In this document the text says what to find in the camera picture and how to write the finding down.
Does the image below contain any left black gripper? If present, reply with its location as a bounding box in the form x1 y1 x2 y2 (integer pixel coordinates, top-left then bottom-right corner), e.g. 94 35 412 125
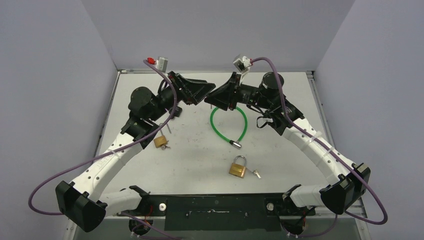
149 71 216 122

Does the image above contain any green cable lock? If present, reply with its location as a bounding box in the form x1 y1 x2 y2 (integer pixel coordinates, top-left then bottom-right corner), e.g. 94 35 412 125
209 107 248 149

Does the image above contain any brass padlock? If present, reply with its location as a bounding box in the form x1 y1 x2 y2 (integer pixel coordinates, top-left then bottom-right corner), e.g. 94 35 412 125
153 122 172 149
228 155 247 179

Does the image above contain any black padlock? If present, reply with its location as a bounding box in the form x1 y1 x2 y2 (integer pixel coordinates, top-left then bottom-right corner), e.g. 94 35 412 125
173 106 183 118

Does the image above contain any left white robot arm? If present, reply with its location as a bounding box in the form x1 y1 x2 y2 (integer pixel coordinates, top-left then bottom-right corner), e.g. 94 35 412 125
55 71 216 233

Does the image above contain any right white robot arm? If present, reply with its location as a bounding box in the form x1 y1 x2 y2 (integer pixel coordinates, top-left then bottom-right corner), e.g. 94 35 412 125
204 72 371 215

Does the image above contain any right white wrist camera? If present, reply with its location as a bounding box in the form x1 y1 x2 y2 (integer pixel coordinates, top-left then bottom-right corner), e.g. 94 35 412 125
233 54 253 83

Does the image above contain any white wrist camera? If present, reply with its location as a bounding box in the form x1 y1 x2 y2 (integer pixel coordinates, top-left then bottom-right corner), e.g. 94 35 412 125
146 56 168 73
233 54 253 83

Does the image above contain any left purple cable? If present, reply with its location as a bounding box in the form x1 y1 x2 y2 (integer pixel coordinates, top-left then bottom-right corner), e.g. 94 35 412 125
28 58 178 217

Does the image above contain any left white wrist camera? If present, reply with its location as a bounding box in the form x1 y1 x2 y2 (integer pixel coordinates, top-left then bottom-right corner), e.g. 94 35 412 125
146 56 168 73

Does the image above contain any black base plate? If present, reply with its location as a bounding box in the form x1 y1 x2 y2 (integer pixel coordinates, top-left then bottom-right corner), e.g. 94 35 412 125
126 193 316 232

